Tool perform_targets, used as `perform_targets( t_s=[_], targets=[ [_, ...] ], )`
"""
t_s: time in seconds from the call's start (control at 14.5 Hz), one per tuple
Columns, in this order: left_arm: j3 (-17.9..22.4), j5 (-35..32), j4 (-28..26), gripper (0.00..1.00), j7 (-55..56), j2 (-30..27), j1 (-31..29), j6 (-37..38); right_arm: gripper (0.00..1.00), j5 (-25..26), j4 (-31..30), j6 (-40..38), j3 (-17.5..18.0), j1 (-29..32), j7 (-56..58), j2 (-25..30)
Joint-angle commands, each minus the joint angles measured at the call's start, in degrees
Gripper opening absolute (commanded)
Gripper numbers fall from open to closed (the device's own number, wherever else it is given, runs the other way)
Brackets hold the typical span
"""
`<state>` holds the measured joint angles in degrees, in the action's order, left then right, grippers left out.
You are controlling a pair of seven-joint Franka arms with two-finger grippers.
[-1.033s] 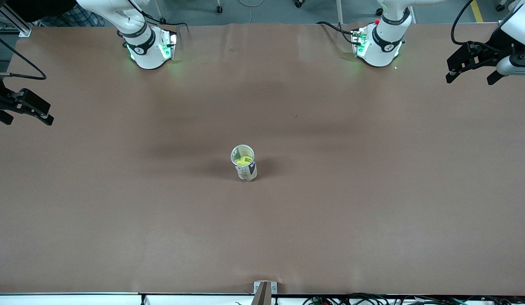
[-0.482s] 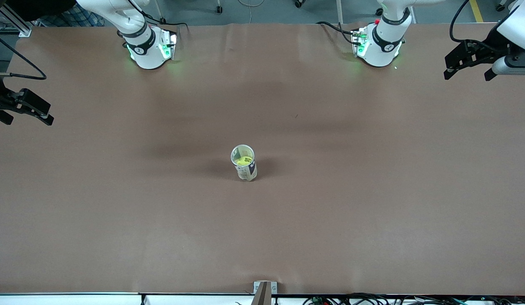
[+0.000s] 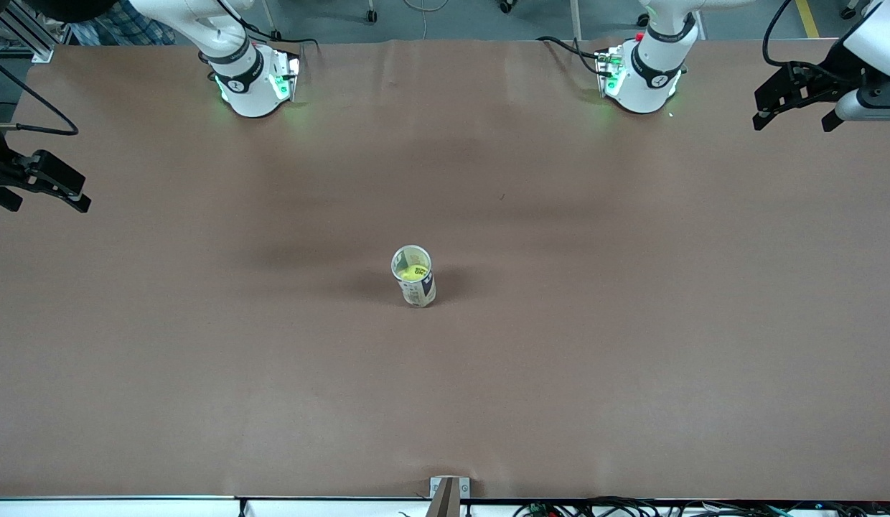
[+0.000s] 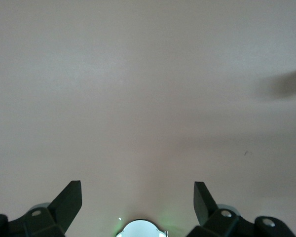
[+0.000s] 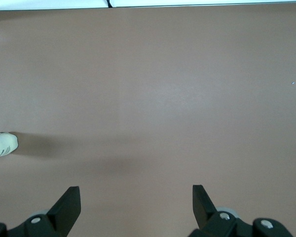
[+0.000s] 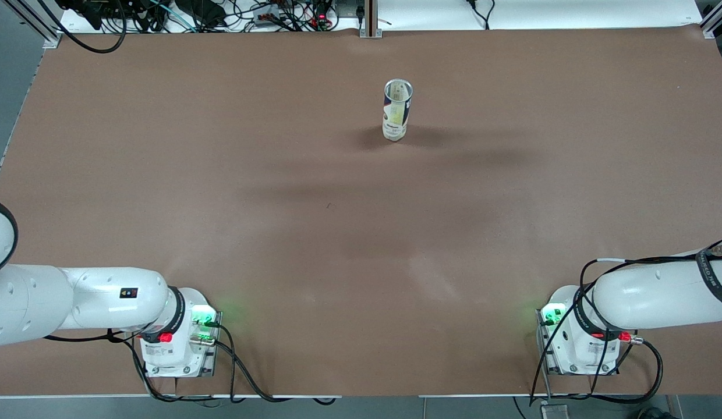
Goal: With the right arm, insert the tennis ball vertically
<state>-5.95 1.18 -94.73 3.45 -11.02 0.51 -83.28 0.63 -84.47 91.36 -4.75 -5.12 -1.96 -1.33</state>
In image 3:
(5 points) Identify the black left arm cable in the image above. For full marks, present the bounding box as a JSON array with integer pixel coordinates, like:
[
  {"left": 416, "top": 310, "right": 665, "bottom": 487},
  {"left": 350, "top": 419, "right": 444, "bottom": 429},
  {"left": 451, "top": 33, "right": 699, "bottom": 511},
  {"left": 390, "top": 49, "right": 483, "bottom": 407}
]
[{"left": 762, "top": 0, "right": 859, "bottom": 80}]

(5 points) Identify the tangled black cable bundle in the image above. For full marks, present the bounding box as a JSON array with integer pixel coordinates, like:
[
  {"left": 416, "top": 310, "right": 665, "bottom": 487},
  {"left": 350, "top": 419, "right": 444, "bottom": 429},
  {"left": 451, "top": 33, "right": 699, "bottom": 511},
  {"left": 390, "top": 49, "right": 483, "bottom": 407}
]
[{"left": 513, "top": 495, "right": 890, "bottom": 517}]

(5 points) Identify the black base power cable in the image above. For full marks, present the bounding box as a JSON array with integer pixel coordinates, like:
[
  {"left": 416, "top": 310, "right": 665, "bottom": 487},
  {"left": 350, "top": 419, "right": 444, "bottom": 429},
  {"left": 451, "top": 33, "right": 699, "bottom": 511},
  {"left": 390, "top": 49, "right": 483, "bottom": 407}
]
[
  {"left": 535, "top": 34, "right": 607, "bottom": 78},
  {"left": 215, "top": 0, "right": 320, "bottom": 58}
]

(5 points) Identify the white table edge rail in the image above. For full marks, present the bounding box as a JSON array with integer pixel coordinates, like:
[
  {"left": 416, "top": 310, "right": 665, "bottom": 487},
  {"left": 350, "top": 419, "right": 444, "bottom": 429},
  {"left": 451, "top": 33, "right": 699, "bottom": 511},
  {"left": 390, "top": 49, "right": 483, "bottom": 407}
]
[{"left": 0, "top": 495, "right": 890, "bottom": 517}]

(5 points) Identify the clear tennis ball can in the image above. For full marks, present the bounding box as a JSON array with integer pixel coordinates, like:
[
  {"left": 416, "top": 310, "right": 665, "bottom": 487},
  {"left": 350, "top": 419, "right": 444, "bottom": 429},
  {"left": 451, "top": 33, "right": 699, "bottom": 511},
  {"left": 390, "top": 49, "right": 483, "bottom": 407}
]
[{"left": 391, "top": 244, "right": 437, "bottom": 308}]

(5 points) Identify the blue plaid cloth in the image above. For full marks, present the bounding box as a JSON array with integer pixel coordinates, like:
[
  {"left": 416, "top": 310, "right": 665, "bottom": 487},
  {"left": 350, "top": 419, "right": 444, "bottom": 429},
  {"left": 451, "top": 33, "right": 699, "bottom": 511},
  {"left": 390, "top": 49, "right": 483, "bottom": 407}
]
[{"left": 72, "top": 0, "right": 177, "bottom": 45}]

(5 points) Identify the grey bracket with brown post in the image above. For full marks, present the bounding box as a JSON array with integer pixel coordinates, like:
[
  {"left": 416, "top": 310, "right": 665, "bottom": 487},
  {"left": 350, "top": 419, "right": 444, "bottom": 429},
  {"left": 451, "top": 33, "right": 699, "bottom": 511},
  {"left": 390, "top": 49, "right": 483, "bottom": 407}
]
[{"left": 425, "top": 476, "right": 471, "bottom": 517}]

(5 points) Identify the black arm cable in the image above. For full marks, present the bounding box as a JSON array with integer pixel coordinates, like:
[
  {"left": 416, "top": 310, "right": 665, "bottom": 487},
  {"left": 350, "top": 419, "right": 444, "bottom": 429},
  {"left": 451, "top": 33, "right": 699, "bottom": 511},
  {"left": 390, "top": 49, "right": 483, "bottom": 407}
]
[
  {"left": 762, "top": 0, "right": 859, "bottom": 80},
  {"left": 0, "top": 54, "right": 80, "bottom": 137}
]

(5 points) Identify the thin white floor cable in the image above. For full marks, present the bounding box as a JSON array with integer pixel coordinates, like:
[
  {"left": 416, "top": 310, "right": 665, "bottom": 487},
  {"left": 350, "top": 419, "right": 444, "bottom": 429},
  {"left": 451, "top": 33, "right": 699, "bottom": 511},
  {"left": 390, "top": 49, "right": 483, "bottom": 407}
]
[{"left": 402, "top": 0, "right": 450, "bottom": 41}]

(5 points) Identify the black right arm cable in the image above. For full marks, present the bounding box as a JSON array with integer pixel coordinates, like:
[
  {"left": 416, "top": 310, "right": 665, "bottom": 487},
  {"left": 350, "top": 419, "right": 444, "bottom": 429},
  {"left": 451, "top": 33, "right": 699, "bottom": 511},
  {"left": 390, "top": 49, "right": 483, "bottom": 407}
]
[{"left": 0, "top": 54, "right": 80, "bottom": 137}]

